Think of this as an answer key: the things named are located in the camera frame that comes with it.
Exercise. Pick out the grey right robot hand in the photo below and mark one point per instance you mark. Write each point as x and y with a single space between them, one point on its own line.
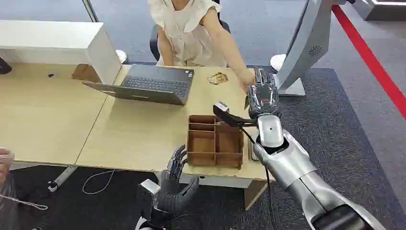
262 96

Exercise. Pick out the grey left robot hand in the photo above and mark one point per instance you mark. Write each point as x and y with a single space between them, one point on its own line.
173 193

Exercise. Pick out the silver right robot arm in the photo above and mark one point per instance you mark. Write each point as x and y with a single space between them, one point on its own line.
295 165

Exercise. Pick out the person's hand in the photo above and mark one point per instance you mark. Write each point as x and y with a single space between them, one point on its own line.
246 79

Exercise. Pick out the printed card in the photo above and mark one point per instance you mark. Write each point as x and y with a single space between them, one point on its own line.
217 78

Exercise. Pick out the silver kiosk stand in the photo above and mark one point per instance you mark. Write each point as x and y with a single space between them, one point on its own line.
301 54

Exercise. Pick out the wooden compartment box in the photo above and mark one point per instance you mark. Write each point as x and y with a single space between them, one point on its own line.
215 143

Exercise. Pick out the grey laptop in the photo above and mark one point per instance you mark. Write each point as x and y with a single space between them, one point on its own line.
152 84

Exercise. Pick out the white desk leg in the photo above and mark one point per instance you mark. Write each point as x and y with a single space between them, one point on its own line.
62 179

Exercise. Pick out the red floor tape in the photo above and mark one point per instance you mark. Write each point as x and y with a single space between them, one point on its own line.
371 60

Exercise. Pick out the white round base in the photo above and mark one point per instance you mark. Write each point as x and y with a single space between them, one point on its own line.
121 56

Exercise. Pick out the white platform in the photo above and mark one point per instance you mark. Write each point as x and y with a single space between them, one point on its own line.
380 9

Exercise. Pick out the brown cardboard box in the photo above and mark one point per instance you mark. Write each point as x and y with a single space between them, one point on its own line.
85 73

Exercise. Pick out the person at desk side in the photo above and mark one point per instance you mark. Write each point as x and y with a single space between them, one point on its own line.
5 190

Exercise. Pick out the black desk grommet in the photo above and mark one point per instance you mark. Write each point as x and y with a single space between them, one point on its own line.
51 75

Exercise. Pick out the white desk partition box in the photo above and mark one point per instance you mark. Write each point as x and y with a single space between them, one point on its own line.
63 38

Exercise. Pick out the black object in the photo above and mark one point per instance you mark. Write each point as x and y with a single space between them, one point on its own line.
4 66

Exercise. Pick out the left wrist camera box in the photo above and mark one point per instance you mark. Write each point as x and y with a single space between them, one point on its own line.
146 195

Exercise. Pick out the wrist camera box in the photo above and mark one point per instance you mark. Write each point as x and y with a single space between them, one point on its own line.
226 115
146 195

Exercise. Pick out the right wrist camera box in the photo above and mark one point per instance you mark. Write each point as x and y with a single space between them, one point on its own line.
226 115

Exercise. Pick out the grey partition post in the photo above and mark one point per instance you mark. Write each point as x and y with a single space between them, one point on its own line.
90 10

